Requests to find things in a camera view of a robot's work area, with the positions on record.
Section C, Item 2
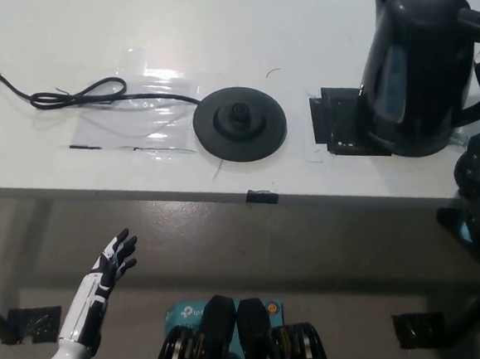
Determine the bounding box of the clear plastic sheet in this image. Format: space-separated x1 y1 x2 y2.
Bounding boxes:
68 41 206 158

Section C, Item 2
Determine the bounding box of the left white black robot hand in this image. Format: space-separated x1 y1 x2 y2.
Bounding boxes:
57 222 141 349

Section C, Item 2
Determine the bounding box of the black electric kettle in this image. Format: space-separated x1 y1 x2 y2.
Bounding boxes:
354 0 480 164

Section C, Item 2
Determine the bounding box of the black power cord with plug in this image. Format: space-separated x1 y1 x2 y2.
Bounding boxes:
0 58 204 123

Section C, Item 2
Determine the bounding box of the small black tape strip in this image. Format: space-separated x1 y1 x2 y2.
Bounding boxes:
245 187 281 206

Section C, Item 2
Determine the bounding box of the round black kettle base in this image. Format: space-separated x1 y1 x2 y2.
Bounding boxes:
189 82 292 167

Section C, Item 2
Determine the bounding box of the black floor tape patch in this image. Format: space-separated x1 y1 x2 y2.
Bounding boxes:
0 301 64 350
388 308 448 353

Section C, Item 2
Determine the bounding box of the black and blue object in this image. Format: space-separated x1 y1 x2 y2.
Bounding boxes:
434 202 480 250

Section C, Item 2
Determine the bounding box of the square black tape patch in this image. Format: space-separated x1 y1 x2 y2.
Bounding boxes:
303 85 398 161

